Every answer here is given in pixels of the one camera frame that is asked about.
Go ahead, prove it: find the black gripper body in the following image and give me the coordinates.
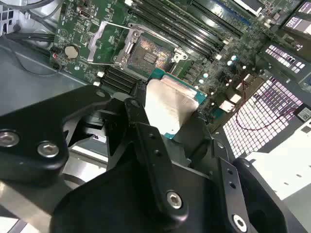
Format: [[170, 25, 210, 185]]
[[50, 157, 234, 233]]

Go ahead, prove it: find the metal CPU socket cover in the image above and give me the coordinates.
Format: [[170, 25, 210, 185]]
[[87, 20, 139, 67]]

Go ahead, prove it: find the silver CPU green substrate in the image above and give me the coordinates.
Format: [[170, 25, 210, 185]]
[[143, 68, 207, 140]]

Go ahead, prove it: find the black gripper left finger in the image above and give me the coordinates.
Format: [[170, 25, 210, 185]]
[[0, 82, 190, 227]]

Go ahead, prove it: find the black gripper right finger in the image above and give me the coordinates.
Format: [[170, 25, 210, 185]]
[[174, 116, 307, 233]]

